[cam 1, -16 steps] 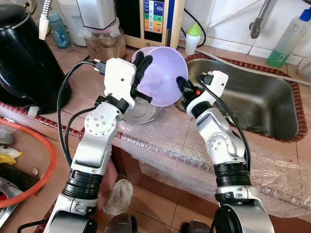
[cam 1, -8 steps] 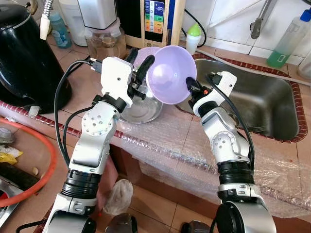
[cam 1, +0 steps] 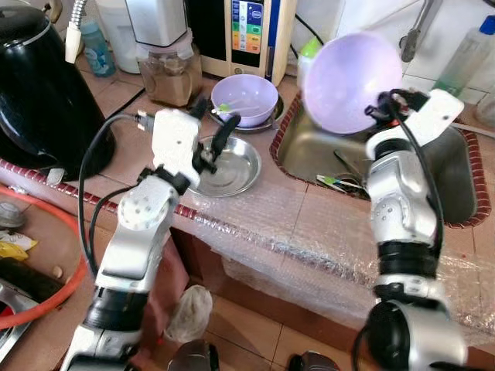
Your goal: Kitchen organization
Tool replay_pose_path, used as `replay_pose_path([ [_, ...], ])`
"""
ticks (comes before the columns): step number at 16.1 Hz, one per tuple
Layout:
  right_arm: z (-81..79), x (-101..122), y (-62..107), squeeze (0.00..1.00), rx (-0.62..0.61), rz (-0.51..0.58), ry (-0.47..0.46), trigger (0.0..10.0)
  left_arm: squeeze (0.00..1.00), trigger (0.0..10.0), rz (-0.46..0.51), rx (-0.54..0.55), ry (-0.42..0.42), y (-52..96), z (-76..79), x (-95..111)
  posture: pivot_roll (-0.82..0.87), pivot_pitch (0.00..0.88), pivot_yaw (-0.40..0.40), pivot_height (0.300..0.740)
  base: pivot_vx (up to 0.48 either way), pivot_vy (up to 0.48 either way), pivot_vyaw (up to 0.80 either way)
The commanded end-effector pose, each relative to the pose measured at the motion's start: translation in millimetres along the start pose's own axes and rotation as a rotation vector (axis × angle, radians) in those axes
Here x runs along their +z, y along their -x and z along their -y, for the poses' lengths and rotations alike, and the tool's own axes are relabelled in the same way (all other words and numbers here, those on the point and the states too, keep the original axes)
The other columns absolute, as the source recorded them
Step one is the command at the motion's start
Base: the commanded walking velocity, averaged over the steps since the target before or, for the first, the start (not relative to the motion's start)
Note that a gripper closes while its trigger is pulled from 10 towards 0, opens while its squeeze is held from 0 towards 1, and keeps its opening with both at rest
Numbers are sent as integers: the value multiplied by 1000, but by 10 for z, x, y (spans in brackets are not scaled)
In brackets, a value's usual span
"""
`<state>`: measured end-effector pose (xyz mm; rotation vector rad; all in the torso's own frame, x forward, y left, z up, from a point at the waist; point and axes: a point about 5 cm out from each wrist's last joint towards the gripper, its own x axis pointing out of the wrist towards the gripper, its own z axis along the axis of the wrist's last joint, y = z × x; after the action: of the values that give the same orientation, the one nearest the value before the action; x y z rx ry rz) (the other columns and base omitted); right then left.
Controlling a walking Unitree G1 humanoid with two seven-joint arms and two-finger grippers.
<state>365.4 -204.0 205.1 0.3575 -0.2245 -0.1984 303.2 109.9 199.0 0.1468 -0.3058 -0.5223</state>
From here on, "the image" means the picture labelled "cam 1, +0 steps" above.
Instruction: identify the grey water hose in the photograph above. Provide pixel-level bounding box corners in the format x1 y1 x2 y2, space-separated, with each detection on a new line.
452 120 495 138

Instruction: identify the brown hanging cloth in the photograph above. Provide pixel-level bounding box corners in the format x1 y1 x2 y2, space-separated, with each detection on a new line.
131 236 190 368

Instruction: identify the yellow item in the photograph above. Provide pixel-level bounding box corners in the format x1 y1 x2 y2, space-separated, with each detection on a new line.
0 232 38 262

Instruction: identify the orange hose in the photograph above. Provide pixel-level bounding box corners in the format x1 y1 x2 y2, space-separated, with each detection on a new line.
0 184 87 332

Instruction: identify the lilac plastic bowl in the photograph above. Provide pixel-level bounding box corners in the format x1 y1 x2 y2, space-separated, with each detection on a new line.
210 74 279 128
302 32 405 136

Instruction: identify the flexible metal hose white nozzle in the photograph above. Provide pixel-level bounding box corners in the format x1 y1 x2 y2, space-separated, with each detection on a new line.
64 0 87 65

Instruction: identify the small white bottle green cap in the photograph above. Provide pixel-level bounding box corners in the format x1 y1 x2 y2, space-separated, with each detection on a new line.
296 37 322 82

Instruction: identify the steel kitchen sink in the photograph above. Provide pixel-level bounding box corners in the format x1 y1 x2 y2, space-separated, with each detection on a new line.
271 116 479 226

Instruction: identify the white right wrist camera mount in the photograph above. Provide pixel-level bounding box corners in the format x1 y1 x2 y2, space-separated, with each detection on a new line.
402 87 466 148

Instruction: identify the clear bottle green detergent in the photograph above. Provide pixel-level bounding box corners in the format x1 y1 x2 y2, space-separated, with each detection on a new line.
433 14 495 97

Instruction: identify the teal plastic bottle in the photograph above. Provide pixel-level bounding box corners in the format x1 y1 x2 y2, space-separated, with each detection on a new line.
80 17 117 78

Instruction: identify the white blender with jar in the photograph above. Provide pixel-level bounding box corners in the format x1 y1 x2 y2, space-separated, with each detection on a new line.
124 0 203 107

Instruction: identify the white plastic container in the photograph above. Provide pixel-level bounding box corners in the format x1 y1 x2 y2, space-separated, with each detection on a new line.
94 0 140 76

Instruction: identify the green handled utensil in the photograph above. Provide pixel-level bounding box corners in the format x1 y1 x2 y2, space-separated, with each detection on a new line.
316 174 366 194

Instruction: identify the black appliance cable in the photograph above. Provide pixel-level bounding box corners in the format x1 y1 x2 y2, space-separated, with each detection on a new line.
294 12 326 47

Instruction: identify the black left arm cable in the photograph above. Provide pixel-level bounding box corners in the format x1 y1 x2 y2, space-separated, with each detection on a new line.
77 112 155 279

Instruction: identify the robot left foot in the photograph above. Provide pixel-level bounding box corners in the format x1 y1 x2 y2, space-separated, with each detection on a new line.
169 339 221 371

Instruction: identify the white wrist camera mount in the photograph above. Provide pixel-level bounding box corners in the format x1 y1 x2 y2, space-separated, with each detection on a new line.
149 108 203 182
402 87 466 148

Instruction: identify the green tipped white utensil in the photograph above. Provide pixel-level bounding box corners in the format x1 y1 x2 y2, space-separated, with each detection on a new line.
215 99 268 115

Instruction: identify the steel basin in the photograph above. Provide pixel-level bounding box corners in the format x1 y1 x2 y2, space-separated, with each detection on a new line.
0 280 36 364

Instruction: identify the clear bubble wrap sheet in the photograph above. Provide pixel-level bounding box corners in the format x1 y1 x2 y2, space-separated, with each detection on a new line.
182 182 495 345

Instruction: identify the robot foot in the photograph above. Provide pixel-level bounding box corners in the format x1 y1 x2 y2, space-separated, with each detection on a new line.
169 339 221 371
288 352 341 371

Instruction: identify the beige water ionizer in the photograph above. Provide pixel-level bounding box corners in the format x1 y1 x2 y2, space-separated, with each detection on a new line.
184 0 299 86

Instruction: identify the black cookware piece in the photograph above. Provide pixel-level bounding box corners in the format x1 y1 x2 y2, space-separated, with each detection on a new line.
0 257 61 304

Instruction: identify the clear plastic cup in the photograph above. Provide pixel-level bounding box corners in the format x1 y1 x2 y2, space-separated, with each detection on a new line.
473 93 495 128

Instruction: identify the white mesh bag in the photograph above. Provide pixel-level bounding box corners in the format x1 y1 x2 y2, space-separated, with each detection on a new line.
164 284 213 345

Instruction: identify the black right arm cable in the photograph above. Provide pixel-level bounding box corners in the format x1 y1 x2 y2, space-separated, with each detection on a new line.
391 91 448 256

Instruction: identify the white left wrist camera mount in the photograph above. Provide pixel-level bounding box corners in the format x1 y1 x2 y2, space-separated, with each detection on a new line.
149 108 203 182

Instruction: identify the shallow steel dish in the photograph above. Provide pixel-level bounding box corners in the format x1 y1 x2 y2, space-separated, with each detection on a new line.
267 93 285 128
186 134 262 198

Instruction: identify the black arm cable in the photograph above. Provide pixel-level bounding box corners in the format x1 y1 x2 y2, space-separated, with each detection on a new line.
77 112 155 279
391 91 448 256

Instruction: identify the black electric kettle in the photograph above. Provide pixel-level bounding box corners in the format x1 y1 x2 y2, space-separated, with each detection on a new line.
0 4 117 182

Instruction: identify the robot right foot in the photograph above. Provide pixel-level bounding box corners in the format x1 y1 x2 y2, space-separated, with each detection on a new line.
288 352 341 371

